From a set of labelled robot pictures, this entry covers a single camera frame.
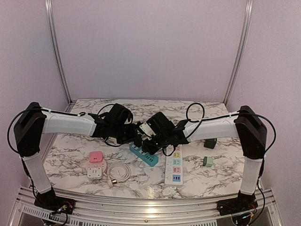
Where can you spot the dark grey USB charger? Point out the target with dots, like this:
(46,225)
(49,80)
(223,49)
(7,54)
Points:
(138,141)

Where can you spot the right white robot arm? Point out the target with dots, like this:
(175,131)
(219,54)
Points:
(244,124)

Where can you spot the left aluminium frame post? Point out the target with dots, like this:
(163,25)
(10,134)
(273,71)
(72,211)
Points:
(55,46)

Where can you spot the pink round power strip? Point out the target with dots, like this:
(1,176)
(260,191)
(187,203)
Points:
(96,171)

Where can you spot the right aluminium frame post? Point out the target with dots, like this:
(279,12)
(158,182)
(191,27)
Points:
(241,47)

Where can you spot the front aluminium rail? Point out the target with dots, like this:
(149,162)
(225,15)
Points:
(95,210)

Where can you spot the pink square plug adapter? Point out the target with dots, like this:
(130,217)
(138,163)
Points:
(96,157)

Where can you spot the teal power strip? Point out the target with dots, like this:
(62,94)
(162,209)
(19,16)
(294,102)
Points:
(149,159)

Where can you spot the aluminium frame post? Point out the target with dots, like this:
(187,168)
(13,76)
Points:
(55,46)
(241,47)

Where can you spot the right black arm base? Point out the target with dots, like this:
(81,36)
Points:
(242,202)

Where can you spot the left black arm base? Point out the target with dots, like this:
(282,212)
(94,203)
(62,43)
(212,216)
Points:
(50,201)

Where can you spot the light green plug adapter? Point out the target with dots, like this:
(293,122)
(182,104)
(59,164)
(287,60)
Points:
(208,161)

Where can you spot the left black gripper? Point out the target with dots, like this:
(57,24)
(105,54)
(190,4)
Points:
(133,127)

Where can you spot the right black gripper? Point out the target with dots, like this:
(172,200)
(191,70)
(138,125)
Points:
(149,149)

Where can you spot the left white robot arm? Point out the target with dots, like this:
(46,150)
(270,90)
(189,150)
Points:
(29,125)

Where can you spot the white long power strip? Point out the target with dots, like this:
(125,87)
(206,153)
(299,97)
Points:
(174,168)

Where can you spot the dark green cube adapter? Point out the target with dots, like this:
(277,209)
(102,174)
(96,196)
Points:
(210,143)

